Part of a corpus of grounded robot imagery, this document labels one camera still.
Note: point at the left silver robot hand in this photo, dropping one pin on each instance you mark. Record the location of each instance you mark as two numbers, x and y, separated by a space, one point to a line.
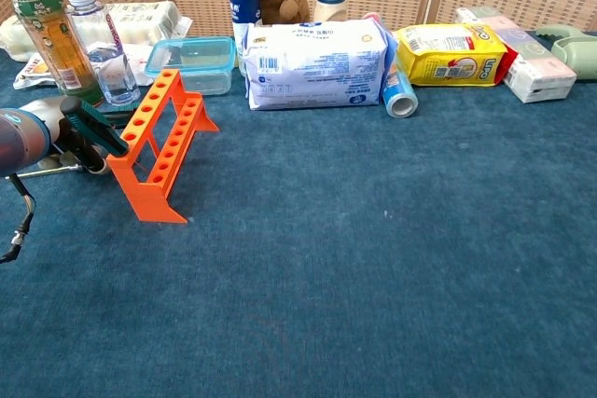
49 109

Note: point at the small green thin-shaft screwdriver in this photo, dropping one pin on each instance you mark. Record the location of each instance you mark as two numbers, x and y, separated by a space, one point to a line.
93 125

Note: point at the silver black precision screwdriver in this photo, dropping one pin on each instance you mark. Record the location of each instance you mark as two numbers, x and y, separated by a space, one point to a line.
51 171

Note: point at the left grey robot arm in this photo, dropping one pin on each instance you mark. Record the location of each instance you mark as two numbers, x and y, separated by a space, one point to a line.
21 141

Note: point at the orange screwdriver rack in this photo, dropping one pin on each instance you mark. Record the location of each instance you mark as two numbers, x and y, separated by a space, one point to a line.
149 197

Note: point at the green tea bottle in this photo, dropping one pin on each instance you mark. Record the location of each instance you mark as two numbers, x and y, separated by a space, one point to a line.
51 44

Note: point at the large green black screwdriver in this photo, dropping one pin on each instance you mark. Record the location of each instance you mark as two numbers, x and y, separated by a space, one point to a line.
119 117

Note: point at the clear water bottle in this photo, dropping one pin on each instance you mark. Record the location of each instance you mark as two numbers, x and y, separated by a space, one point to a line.
107 67

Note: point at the white paper roll pack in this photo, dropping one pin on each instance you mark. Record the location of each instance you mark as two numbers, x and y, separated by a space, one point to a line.
144 20

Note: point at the clear blue-rimmed food container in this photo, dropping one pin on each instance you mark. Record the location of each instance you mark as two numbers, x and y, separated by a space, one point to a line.
196 62

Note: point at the blue spray can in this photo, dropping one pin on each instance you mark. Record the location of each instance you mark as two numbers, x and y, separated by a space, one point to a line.
242 2

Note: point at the white wet wipes pack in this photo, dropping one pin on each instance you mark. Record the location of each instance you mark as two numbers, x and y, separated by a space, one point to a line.
317 62

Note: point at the blue carpet table cover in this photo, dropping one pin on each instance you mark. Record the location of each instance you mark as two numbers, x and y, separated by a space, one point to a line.
326 253

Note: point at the blue plastic wrap roll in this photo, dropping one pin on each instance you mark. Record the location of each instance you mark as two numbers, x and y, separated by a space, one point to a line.
398 95

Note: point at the yellow Lipo snack bag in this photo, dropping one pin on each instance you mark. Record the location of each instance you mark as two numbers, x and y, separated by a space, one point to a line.
448 62

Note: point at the red yellow snack box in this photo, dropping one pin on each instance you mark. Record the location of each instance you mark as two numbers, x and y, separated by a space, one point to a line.
509 67

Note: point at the pastel tissue box pack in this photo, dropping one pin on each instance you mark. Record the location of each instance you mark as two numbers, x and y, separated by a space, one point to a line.
536 72

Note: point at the green lint roller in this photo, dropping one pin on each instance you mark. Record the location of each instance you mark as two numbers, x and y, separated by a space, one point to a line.
578 53

